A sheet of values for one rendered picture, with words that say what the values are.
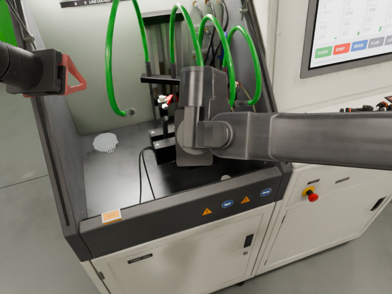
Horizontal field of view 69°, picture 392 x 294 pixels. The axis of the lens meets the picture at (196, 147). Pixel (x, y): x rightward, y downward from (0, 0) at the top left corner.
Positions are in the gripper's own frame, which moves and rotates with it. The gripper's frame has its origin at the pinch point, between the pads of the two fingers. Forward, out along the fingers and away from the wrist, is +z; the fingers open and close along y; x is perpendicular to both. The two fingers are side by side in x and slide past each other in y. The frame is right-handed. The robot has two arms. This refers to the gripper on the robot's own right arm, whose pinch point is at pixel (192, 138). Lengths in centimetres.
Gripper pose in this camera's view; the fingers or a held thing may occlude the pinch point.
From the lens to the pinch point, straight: 60.4
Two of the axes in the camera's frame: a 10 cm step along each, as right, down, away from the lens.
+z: -0.5, 0.0, 10.0
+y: -0.3, -10.0, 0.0
